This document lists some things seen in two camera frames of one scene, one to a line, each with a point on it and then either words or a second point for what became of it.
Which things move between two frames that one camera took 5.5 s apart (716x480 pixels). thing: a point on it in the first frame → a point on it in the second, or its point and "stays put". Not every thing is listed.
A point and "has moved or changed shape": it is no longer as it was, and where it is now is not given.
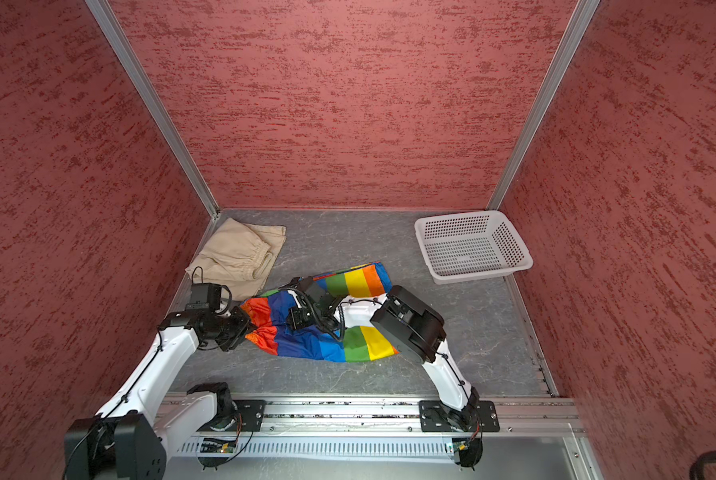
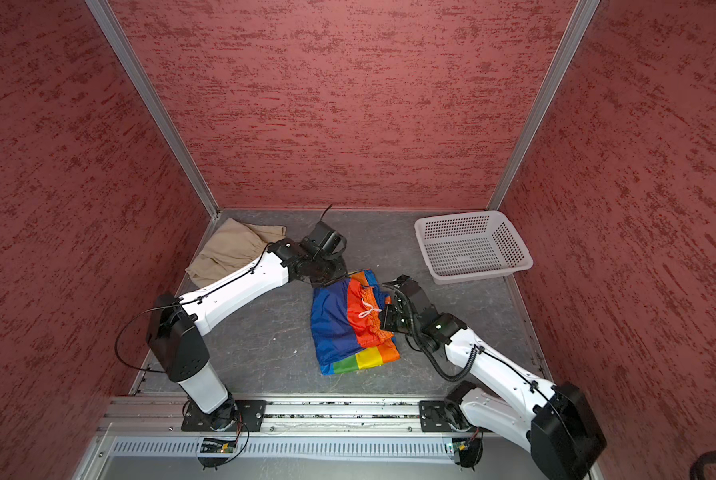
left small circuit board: (217, 445) stays put
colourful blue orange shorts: (361, 287) has moved or changed shape
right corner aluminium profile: (583, 16) stays put
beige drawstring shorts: (238, 256) stays put
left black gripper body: (229, 330) → (328, 270)
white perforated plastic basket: (467, 246) stays put
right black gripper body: (305, 316) → (397, 321)
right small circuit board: (460, 445) stays put
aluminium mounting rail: (517, 417) stays put
